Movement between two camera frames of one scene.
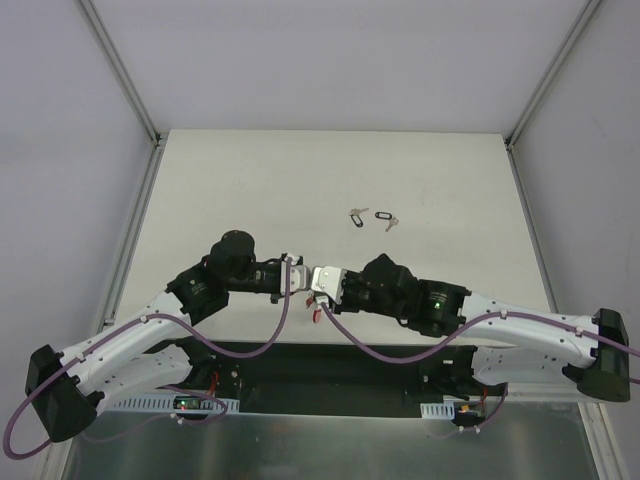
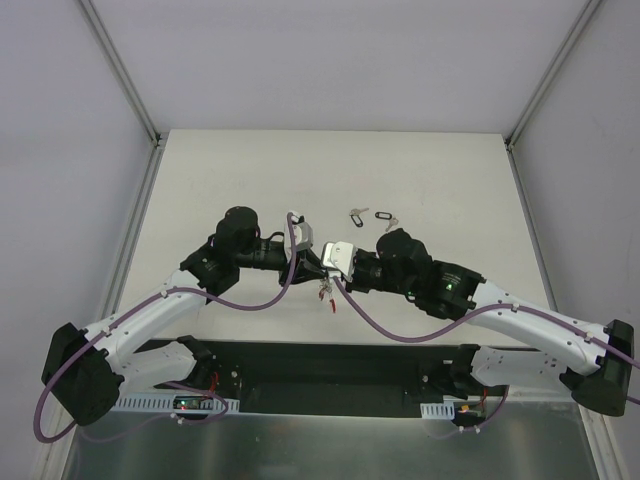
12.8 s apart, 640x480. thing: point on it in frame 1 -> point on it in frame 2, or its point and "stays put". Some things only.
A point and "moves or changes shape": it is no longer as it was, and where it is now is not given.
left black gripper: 276,284 -> 291,267
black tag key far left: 354,213 stays put
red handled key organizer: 317,312 moves or changes shape
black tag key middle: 387,216 stays put
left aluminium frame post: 122,70 stays put
